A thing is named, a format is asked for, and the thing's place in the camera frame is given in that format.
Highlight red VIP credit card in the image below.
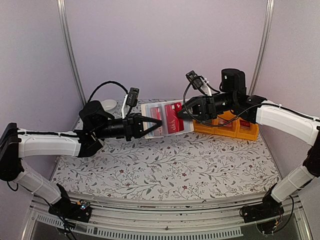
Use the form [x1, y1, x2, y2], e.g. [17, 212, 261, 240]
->
[164, 102, 184, 134]

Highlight red cards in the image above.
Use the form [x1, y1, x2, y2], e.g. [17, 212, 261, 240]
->
[240, 120, 250, 129]

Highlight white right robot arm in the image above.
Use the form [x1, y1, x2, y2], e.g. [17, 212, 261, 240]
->
[177, 68, 320, 205]

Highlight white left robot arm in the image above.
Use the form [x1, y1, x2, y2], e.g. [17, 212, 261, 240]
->
[0, 100, 162, 206]

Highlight yellow bin left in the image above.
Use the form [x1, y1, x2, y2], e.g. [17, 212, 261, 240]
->
[193, 120, 216, 135]

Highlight yellow bin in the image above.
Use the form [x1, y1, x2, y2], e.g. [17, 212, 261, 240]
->
[236, 118, 259, 141]
[193, 120, 216, 135]
[213, 111, 238, 138]

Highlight yellow bin middle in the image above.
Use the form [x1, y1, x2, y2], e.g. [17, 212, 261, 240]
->
[213, 111, 238, 138]

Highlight small white bowl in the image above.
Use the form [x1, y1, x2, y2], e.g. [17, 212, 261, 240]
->
[100, 99, 117, 111]

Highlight yellow bin right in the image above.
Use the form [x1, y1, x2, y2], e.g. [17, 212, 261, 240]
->
[236, 118, 259, 141]

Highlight floral patterned table mat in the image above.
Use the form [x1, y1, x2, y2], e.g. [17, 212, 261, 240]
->
[51, 98, 281, 201]

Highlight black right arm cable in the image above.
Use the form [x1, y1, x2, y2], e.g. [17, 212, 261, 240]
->
[182, 82, 261, 127]

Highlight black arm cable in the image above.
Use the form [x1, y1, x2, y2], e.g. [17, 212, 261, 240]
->
[182, 82, 261, 127]
[86, 80, 130, 106]

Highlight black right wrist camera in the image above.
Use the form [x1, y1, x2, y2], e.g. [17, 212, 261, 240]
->
[185, 70, 212, 96]

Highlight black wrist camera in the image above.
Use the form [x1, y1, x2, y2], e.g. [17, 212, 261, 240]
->
[121, 87, 140, 119]
[185, 70, 212, 96]

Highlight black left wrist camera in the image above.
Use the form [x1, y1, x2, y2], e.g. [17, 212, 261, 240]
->
[121, 87, 140, 119]

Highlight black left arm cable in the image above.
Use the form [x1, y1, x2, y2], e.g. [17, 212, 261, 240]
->
[86, 80, 130, 106]

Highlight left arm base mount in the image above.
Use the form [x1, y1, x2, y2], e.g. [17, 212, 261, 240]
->
[48, 183, 93, 223]

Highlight aluminium front rail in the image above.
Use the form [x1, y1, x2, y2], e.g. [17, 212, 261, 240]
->
[21, 192, 313, 240]

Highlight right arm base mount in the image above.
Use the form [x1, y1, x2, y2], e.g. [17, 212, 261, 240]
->
[239, 192, 285, 223]

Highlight aluminium frame post right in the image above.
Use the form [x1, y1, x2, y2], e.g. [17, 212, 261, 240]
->
[249, 0, 275, 95]

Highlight aluminium frame post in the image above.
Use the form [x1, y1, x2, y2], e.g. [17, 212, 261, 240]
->
[56, 0, 87, 106]
[249, 0, 275, 95]

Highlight aluminium frame post left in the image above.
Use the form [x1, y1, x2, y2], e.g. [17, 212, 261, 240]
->
[56, 0, 87, 106]

